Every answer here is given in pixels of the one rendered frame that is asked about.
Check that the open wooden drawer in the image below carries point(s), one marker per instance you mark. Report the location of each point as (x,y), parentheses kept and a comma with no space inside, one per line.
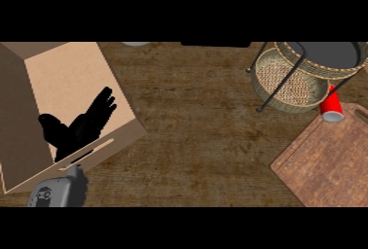
(72,81)

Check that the brown wooden cutting board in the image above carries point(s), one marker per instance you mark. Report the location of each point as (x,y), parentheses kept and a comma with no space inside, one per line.
(330,159)

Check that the pale grey round object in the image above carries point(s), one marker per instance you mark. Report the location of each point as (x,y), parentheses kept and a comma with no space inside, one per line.
(137,43)

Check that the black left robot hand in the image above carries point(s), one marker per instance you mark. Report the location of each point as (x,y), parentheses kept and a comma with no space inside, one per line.
(79,129)

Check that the red can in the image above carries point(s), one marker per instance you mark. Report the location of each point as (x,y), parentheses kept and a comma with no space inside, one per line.
(332,107)

